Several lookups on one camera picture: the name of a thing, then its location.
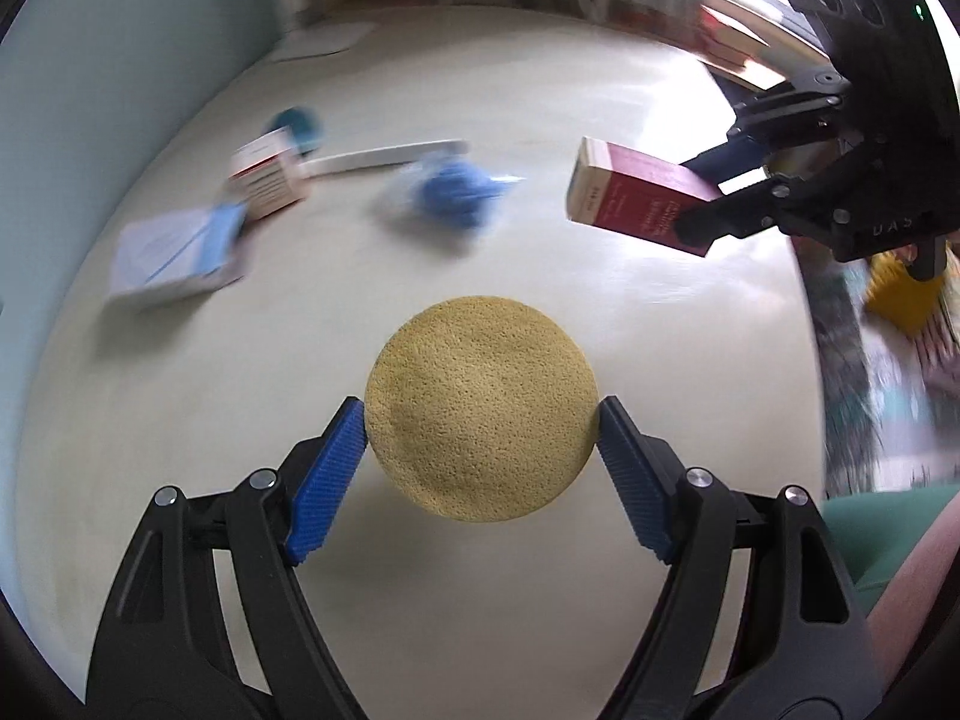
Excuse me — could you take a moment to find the person's right leg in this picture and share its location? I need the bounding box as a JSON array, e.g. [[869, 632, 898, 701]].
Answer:
[[821, 484, 960, 593]]

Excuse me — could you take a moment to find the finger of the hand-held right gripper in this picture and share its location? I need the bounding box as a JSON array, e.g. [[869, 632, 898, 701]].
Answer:
[[679, 69, 852, 185], [675, 152, 854, 244]]

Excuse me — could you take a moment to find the yellow pillow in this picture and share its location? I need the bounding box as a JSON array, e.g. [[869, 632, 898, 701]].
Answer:
[[862, 251, 950, 335]]

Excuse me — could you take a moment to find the yellow round sponge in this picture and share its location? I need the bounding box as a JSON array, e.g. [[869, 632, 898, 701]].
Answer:
[[364, 294, 601, 522]]

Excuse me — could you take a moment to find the small white red-label box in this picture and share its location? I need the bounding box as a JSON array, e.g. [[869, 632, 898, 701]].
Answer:
[[229, 127, 310, 220]]

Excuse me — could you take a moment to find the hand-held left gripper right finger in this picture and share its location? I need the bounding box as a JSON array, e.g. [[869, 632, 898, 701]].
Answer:
[[596, 394, 886, 720]]

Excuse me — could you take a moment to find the flat white and blue box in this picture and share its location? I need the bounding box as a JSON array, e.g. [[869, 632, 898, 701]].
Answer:
[[105, 202, 252, 308]]

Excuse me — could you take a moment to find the row of colourful slanted books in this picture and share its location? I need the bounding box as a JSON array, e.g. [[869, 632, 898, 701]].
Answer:
[[697, 6, 790, 88]]

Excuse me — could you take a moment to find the teal round pad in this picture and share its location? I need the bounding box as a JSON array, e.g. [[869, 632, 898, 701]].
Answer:
[[270, 106, 325, 155]]

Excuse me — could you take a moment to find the dark red box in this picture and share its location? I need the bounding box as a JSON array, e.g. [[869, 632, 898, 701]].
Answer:
[[566, 136, 725, 260]]

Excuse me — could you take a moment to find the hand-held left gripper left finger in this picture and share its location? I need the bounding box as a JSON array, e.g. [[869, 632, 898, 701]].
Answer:
[[86, 394, 372, 720]]

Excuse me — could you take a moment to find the blue filled plastic bag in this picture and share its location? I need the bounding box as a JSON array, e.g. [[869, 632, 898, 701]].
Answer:
[[382, 154, 526, 237]]

